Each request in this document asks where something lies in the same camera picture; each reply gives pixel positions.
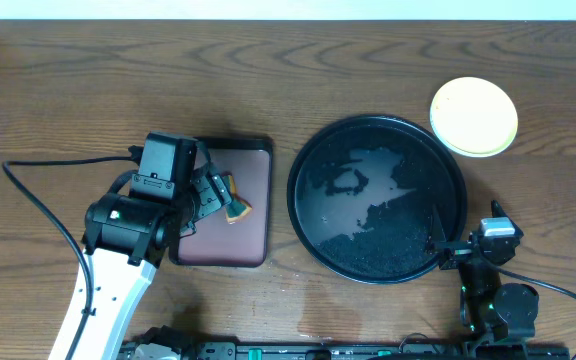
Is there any green and orange sponge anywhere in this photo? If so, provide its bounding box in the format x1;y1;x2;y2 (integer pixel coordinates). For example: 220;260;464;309
222;174;252;224

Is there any yellow plate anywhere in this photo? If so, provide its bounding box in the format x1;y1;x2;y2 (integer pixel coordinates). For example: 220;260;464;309
431;77;519;158

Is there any light blue plate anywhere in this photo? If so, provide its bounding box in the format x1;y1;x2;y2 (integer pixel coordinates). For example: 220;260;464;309
429;101;467;156

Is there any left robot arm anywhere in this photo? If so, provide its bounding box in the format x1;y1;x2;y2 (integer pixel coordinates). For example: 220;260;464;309
49;164;235;359

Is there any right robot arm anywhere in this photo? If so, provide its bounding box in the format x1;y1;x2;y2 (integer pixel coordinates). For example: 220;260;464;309
426;200;539;359

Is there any black rectangular water tray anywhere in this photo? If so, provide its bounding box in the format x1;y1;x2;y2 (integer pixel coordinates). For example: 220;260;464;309
169;137;272;267

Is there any black round serving tray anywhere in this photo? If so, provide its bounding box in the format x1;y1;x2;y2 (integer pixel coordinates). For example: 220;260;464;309
287;114;467;284

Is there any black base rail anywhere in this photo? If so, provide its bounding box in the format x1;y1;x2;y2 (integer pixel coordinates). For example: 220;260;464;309
117;324;572;360

